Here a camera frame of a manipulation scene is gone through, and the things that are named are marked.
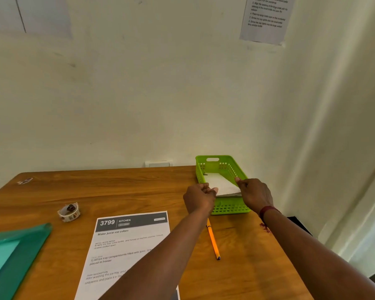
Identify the person's left hand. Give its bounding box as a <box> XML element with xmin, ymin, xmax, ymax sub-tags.
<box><xmin>182</xmin><ymin>182</ymin><xmax>219</xmax><ymax>216</ymax></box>

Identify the person's right hand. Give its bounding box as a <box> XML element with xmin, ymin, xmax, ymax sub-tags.
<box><xmin>234</xmin><ymin>177</ymin><xmax>274</xmax><ymax>215</ymax></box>

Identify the green plastic basket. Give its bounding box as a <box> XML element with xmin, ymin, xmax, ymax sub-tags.
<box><xmin>195</xmin><ymin>155</ymin><xmax>252</xmax><ymax>215</ymax></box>

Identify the printed white paper sheet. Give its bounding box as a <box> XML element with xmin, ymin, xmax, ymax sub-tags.
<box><xmin>74</xmin><ymin>211</ymin><xmax>180</xmax><ymax>300</ymax></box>

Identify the small clear tape roll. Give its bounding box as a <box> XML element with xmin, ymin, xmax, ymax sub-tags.
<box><xmin>57</xmin><ymin>202</ymin><xmax>81</xmax><ymax>223</ymax></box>

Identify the green translucent plastic folder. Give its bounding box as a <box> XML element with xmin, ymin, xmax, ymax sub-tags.
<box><xmin>0</xmin><ymin>223</ymin><xmax>53</xmax><ymax>300</ymax></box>

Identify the person's left forearm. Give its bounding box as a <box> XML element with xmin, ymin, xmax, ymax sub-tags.
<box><xmin>98</xmin><ymin>209</ymin><xmax>213</xmax><ymax>300</ymax></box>

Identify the person's right forearm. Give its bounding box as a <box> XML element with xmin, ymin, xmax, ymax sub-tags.
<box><xmin>262</xmin><ymin>210</ymin><xmax>375</xmax><ymax>300</ymax></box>

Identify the dark red wrist band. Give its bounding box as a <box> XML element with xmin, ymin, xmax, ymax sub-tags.
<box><xmin>258</xmin><ymin>205</ymin><xmax>282</xmax><ymax>233</ymax></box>

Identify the orange pen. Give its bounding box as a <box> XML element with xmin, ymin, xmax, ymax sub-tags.
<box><xmin>206</xmin><ymin>217</ymin><xmax>221</xmax><ymax>261</ymax></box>

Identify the black skirting board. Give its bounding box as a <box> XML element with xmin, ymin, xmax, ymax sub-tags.
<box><xmin>287</xmin><ymin>216</ymin><xmax>313</xmax><ymax>236</ymax></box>

